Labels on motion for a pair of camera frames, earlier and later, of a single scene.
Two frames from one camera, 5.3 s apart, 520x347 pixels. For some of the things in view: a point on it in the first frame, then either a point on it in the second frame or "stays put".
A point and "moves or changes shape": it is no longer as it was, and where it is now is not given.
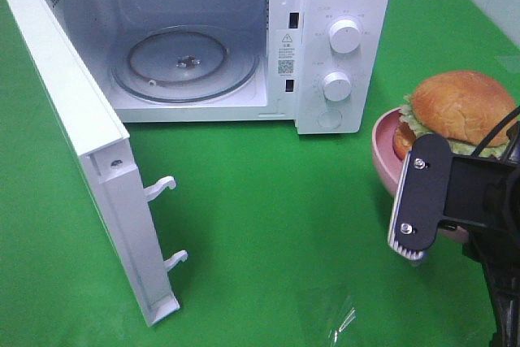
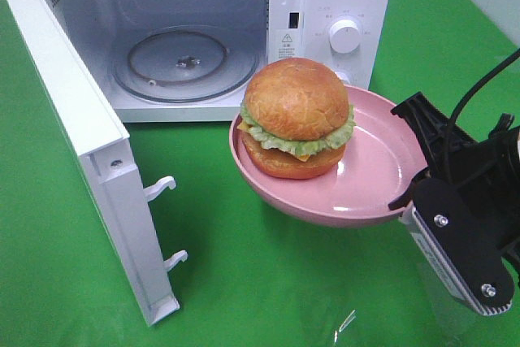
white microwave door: x=104 y=146 stays put
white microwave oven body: x=306 y=40 stays put
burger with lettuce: x=466 y=107 → x=296 y=119
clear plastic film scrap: x=348 y=321 stays put
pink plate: x=392 y=167 moves or changes shape
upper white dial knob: x=344 y=36 stays put
